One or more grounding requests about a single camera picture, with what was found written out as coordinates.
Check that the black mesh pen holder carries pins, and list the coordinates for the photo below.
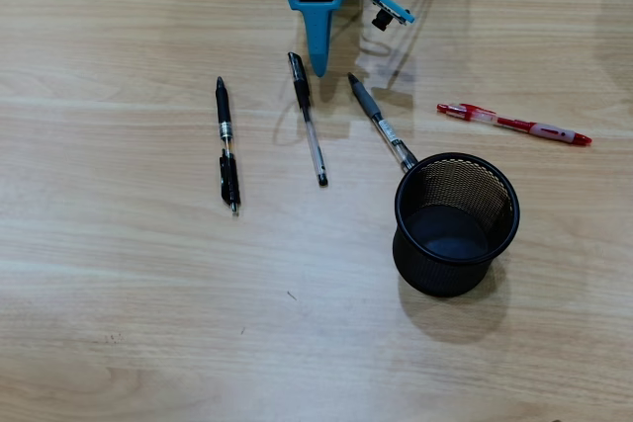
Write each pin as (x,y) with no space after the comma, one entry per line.
(445,274)

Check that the clear capped gel pen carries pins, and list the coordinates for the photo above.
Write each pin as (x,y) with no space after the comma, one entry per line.
(301,91)

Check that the clear pen with grey grip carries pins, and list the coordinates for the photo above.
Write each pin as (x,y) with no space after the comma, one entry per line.
(368,108)

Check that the blue wrist camera module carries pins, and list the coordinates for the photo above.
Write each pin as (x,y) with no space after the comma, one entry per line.
(395,9)

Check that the black retractable pen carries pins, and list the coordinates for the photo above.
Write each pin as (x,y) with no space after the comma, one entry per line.
(223,106)

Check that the red and white pen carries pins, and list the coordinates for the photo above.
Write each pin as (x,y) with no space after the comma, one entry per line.
(544,130)

